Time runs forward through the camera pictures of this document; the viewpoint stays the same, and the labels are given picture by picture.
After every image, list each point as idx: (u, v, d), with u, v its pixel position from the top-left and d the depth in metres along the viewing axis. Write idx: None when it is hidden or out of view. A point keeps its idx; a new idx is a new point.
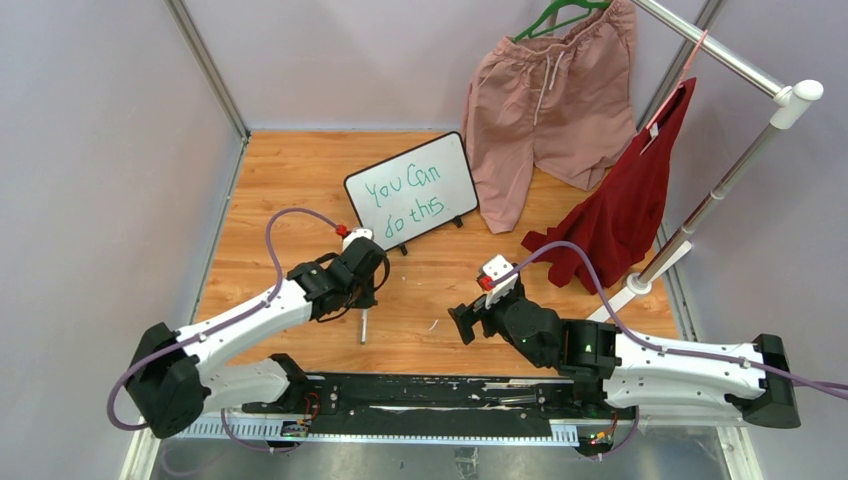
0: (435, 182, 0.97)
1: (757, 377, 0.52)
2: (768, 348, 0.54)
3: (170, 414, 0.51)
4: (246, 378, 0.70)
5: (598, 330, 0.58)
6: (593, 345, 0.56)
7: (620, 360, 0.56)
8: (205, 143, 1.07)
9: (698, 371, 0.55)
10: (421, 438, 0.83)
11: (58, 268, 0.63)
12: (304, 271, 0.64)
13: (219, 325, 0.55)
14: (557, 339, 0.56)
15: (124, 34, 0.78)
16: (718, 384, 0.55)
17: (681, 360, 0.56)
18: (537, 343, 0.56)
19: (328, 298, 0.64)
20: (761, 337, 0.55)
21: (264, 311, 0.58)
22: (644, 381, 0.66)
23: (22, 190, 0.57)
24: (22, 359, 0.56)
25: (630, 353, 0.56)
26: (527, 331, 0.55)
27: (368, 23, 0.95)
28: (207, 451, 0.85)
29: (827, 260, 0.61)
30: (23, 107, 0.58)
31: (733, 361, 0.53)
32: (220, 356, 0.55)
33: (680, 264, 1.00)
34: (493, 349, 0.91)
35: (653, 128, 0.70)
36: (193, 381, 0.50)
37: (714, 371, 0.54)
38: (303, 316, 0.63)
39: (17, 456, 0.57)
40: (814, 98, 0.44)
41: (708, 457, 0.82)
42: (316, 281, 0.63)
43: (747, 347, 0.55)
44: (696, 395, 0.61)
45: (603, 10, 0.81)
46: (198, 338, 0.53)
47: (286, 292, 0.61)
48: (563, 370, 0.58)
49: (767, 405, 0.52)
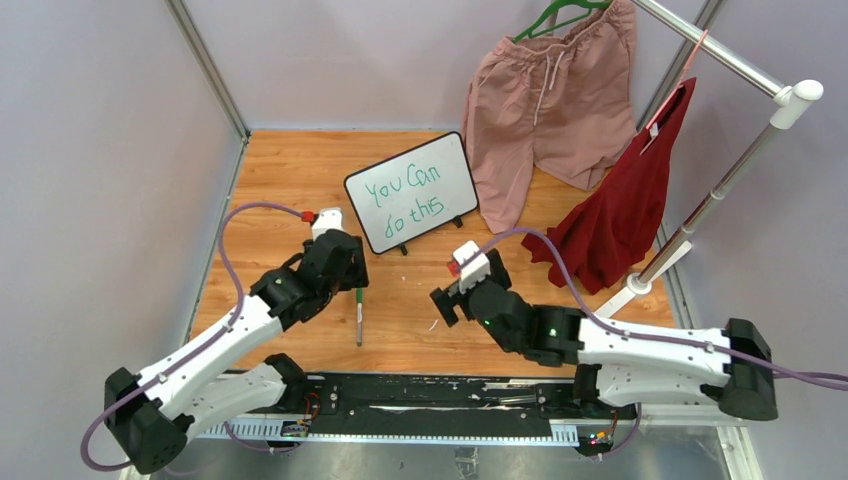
0: (435, 182, 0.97)
1: (721, 362, 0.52)
2: (737, 332, 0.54)
3: (146, 454, 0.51)
4: (237, 393, 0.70)
5: (564, 315, 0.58)
6: (557, 329, 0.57)
7: (583, 344, 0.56)
8: (205, 142, 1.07)
9: (663, 357, 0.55)
10: (422, 438, 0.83)
11: (58, 265, 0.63)
12: (268, 283, 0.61)
13: (179, 362, 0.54)
14: (521, 322, 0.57)
15: (125, 33, 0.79)
16: (686, 370, 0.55)
17: (644, 345, 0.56)
18: (501, 325, 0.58)
19: (298, 306, 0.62)
20: (731, 322, 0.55)
21: (227, 337, 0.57)
22: (631, 377, 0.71)
23: (22, 187, 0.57)
24: (24, 356, 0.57)
25: (592, 339, 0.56)
26: (492, 313, 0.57)
27: (367, 23, 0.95)
28: (207, 452, 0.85)
29: (827, 258, 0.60)
30: (24, 107, 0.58)
31: (697, 345, 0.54)
32: (188, 389, 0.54)
33: (680, 264, 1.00)
34: (493, 349, 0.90)
35: (653, 127, 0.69)
36: (164, 425, 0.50)
37: (677, 357, 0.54)
38: (275, 329, 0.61)
39: (17, 453, 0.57)
40: (814, 98, 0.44)
41: (708, 457, 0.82)
42: (283, 288, 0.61)
43: (715, 332, 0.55)
44: (675, 388, 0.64)
45: (603, 10, 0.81)
46: (158, 379, 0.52)
47: (249, 311, 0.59)
48: (526, 350, 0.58)
49: (731, 391, 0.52)
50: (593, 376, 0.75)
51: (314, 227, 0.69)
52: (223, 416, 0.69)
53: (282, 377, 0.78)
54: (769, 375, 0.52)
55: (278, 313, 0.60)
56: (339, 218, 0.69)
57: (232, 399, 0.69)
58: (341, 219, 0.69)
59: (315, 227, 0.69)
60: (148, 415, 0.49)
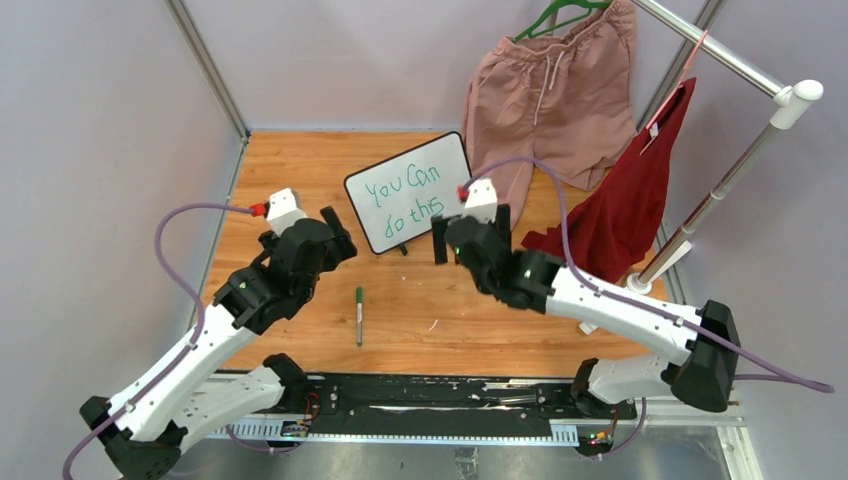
0: (435, 182, 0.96)
1: (686, 337, 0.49)
2: (711, 314, 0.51)
3: (135, 474, 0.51)
4: (231, 401, 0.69)
5: (543, 259, 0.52)
6: (532, 270, 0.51)
7: (554, 290, 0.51)
8: (205, 142, 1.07)
9: (631, 322, 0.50)
10: (421, 438, 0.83)
11: (58, 265, 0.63)
12: (232, 288, 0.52)
13: (144, 388, 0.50)
14: (489, 255, 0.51)
15: (125, 33, 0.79)
16: (648, 340, 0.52)
17: (616, 306, 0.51)
18: (470, 259, 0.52)
19: (271, 309, 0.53)
20: (708, 302, 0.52)
21: (191, 357, 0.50)
22: (614, 368, 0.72)
23: (23, 188, 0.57)
24: (24, 356, 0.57)
25: (566, 286, 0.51)
26: (460, 239, 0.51)
27: (367, 23, 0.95)
28: (208, 452, 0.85)
29: (827, 258, 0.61)
30: (24, 107, 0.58)
31: (667, 316, 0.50)
32: (162, 412, 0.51)
33: (680, 264, 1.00)
34: (493, 349, 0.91)
35: (653, 127, 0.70)
36: (140, 450, 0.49)
37: (645, 325, 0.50)
38: (249, 336, 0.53)
39: (16, 454, 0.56)
40: (814, 98, 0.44)
41: (707, 457, 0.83)
42: (249, 293, 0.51)
43: (690, 308, 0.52)
44: (641, 375, 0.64)
45: (603, 10, 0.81)
46: (125, 408, 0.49)
47: (213, 326, 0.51)
48: (496, 290, 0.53)
49: (688, 368, 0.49)
50: (589, 369, 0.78)
51: (268, 220, 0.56)
52: (219, 424, 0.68)
53: (276, 380, 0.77)
54: (729, 361, 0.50)
55: (243, 325, 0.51)
56: (293, 200, 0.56)
57: (229, 406, 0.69)
58: (294, 200, 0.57)
59: (267, 219, 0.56)
60: (119, 444, 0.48)
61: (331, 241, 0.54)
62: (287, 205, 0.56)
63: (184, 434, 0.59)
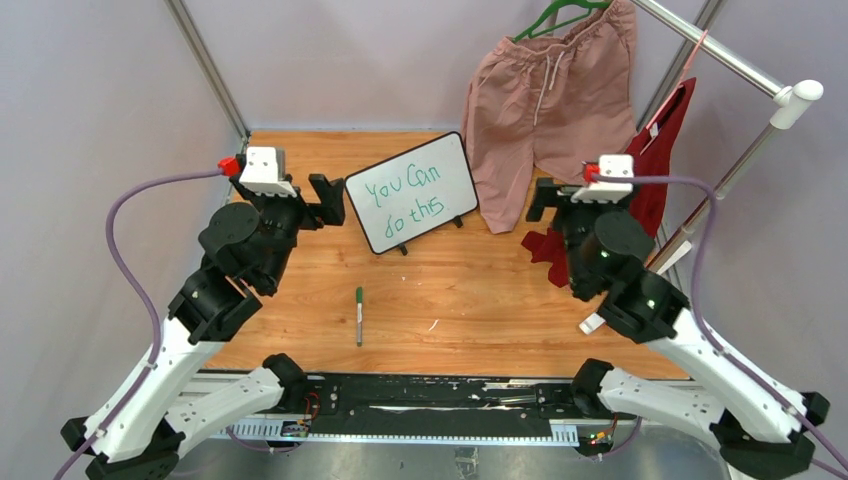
0: (435, 182, 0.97)
1: (790, 427, 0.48)
2: (817, 409, 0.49)
3: None
4: (225, 406, 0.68)
5: (668, 292, 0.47)
6: (657, 301, 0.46)
7: (674, 334, 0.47)
8: (205, 142, 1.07)
9: (740, 390, 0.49)
10: (420, 438, 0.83)
11: (58, 266, 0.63)
12: (186, 300, 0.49)
13: (111, 413, 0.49)
14: (633, 274, 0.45)
15: (124, 32, 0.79)
16: (742, 410, 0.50)
17: (727, 369, 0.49)
18: (607, 268, 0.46)
19: (227, 317, 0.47)
20: (814, 394, 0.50)
21: (154, 376, 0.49)
22: (640, 388, 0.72)
23: (23, 188, 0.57)
24: (24, 357, 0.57)
25: (685, 332, 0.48)
26: (617, 246, 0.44)
27: (368, 23, 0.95)
28: (209, 451, 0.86)
29: (826, 260, 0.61)
30: (25, 108, 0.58)
31: (782, 402, 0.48)
32: (137, 433, 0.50)
33: (680, 265, 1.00)
34: (493, 349, 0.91)
35: (653, 128, 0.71)
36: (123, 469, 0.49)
37: (753, 400, 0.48)
38: (213, 346, 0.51)
39: (15, 454, 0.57)
40: (814, 99, 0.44)
41: (707, 457, 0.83)
42: (200, 303, 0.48)
43: (796, 395, 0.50)
44: (683, 416, 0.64)
45: (603, 10, 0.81)
46: (97, 434, 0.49)
47: (171, 340, 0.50)
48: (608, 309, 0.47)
49: (779, 452, 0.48)
50: (607, 371, 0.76)
51: (243, 180, 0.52)
52: (214, 428, 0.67)
53: (277, 381, 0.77)
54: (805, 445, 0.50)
55: (199, 340, 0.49)
56: (274, 168, 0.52)
57: (223, 411, 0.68)
58: (276, 169, 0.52)
59: (243, 178, 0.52)
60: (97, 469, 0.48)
61: (255, 237, 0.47)
62: (269, 168, 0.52)
63: (181, 440, 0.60)
